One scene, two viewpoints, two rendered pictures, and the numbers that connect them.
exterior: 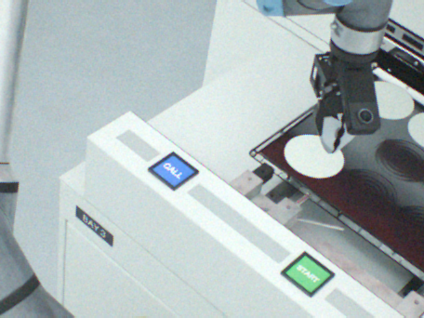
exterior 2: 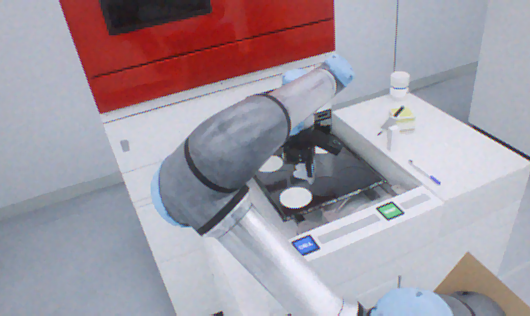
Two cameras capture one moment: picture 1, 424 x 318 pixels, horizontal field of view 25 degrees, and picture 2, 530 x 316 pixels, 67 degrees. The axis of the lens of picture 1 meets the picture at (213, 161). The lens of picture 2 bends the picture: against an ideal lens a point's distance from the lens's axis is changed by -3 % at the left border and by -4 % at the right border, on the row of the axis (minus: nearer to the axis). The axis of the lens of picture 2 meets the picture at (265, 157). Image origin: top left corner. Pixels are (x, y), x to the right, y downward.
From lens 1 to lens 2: 94 cm
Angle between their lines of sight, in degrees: 42
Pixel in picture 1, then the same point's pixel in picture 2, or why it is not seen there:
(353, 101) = (328, 142)
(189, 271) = (347, 273)
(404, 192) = (329, 174)
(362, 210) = (336, 190)
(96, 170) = not seen: hidden behind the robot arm
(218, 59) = (157, 240)
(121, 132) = not seen: hidden behind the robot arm
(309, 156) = (295, 199)
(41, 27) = not seen: outside the picture
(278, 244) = (367, 217)
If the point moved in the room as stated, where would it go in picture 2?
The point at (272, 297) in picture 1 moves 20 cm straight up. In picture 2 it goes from (394, 231) to (400, 171)
